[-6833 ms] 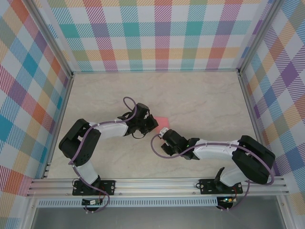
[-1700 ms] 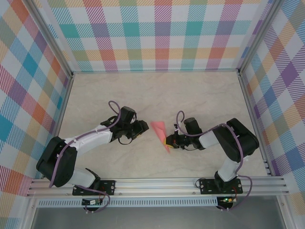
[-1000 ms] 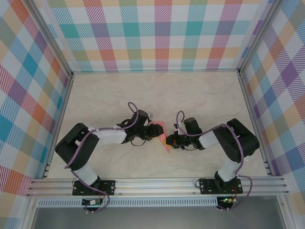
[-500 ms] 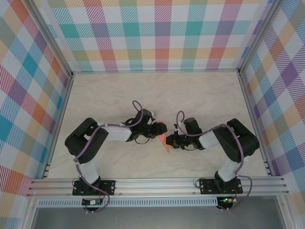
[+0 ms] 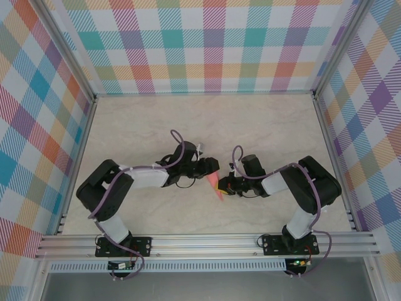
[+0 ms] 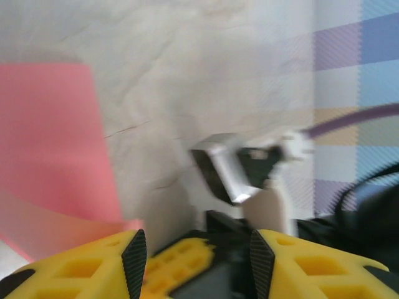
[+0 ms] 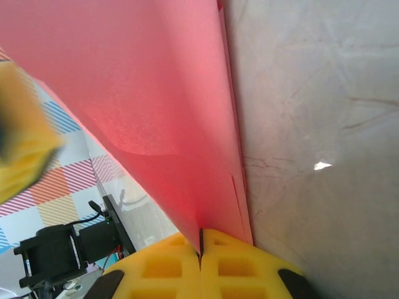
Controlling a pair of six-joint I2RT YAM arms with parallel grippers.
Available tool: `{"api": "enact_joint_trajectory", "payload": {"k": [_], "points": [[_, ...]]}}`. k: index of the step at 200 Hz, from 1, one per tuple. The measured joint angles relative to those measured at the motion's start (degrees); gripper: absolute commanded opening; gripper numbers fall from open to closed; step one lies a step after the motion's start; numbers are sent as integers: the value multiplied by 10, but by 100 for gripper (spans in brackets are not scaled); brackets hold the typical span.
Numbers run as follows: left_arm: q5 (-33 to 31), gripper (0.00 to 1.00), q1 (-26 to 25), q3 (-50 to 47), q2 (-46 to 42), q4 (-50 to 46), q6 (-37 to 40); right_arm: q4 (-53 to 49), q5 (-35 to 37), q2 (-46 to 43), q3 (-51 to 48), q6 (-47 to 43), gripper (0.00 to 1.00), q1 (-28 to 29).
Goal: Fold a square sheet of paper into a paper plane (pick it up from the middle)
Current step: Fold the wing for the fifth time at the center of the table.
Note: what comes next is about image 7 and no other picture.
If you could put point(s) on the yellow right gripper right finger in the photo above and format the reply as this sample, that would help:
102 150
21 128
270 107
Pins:
212 280

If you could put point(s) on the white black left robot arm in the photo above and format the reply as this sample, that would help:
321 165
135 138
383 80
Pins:
50 249

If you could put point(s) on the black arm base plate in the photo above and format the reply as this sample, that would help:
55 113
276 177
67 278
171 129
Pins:
120 227

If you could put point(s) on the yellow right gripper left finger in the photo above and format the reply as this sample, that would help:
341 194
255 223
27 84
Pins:
190 280

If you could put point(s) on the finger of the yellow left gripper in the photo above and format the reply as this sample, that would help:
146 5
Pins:
22 174
25 102

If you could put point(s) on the pink paper sheet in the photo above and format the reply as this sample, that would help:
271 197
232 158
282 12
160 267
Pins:
140 93

